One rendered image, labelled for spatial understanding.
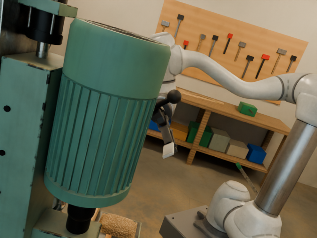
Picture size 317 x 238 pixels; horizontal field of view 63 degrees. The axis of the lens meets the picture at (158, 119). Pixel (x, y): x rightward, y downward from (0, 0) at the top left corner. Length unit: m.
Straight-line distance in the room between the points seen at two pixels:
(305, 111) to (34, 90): 0.86
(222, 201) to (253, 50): 2.88
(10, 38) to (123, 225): 0.64
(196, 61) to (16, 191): 0.68
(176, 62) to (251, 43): 3.01
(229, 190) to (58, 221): 0.81
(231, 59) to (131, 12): 1.54
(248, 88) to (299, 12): 3.05
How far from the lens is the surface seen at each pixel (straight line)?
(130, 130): 0.44
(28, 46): 0.54
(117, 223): 0.90
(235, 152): 3.70
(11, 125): 0.50
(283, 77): 1.14
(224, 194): 1.26
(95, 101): 0.41
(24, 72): 0.46
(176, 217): 1.38
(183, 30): 3.77
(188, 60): 0.93
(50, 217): 0.67
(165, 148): 0.70
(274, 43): 3.93
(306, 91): 1.06
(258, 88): 1.08
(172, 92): 0.61
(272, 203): 1.11
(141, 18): 3.85
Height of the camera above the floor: 1.52
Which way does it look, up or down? 18 degrees down
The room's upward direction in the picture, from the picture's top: 18 degrees clockwise
